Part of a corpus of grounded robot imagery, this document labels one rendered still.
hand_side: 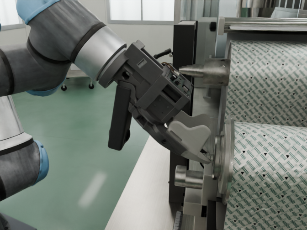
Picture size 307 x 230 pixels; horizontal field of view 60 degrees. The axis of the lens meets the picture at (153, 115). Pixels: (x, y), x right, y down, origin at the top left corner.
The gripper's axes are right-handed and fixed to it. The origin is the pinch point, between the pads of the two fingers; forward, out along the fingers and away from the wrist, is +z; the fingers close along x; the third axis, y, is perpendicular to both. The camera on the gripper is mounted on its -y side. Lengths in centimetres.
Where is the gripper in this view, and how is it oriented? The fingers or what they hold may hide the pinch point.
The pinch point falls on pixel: (200, 157)
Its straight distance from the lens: 44.6
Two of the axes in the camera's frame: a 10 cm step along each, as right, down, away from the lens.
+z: 7.5, 6.5, 1.1
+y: 6.3, -6.5, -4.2
